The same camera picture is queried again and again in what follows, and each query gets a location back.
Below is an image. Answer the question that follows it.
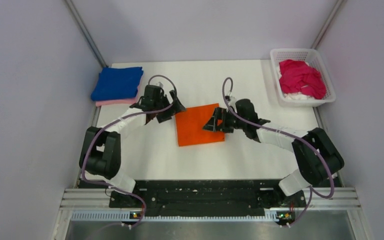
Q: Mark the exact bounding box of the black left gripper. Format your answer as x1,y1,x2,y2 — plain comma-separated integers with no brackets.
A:
153,89,186,123

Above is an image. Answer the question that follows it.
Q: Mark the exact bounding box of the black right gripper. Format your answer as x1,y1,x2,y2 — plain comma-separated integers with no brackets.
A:
202,106,247,133

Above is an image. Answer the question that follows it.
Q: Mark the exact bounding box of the orange t-shirt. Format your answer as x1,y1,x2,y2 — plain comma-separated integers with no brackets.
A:
175,103,225,147

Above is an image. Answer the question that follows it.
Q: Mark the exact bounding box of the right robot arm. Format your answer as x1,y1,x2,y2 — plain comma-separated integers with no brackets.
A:
203,97,345,208

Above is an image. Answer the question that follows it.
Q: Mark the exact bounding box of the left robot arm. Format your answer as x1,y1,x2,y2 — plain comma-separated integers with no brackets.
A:
79,84,186,210

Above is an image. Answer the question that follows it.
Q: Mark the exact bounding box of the folded light pink t-shirt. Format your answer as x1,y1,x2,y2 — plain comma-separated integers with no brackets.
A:
95,90,138,107

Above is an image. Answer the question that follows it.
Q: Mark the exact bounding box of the folded blue t-shirt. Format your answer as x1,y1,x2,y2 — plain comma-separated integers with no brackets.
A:
90,66,144,102

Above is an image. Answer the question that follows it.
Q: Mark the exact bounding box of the pink crumpled t-shirt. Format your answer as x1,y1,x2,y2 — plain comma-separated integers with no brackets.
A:
278,59,327,100

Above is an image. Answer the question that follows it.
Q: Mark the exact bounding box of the white plastic laundry basket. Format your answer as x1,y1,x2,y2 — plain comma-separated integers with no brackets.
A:
270,48,336,107

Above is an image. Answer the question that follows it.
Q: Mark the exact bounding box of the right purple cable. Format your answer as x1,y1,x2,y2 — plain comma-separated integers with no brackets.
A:
221,77,336,228

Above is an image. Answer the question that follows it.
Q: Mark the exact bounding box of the purple cable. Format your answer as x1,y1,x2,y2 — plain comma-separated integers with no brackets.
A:
221,77,336,228
80,74,179,229

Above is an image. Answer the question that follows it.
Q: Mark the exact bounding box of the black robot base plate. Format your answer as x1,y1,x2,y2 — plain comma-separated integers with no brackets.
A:
79,178,342,218

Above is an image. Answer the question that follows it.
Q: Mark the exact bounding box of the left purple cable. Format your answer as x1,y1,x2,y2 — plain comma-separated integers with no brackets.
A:
80,74,179,229

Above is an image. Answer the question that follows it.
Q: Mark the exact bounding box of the aluminium frame rail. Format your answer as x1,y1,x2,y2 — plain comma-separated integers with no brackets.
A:
59,187,361,223

